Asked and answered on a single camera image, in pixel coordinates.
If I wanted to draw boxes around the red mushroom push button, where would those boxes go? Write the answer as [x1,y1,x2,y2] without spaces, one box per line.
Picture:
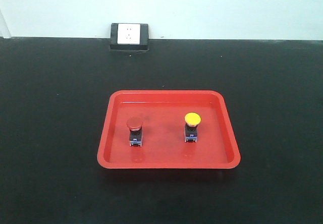
[127,117,143,147]

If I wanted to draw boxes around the yellow mushroom push button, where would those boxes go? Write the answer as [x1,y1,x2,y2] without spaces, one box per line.
[184,112,201,142]

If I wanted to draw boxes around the black white wall socket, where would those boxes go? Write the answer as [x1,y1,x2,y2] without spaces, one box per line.
[110,23,149,51]

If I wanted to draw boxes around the red plastic tray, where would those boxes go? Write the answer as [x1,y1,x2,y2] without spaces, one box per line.
[97,90,241,169]

